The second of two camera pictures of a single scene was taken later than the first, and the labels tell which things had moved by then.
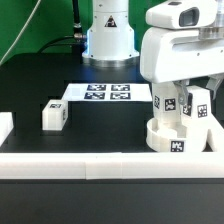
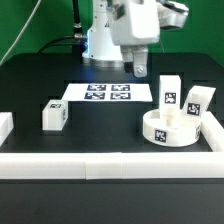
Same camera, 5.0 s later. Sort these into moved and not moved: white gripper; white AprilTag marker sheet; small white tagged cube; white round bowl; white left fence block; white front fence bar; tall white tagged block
Moved: white gripper; tall white tagged block; white round bowl
Not moved: white AprilTag marker sheet; white left fence block; small white tagged cube; white front fence bar
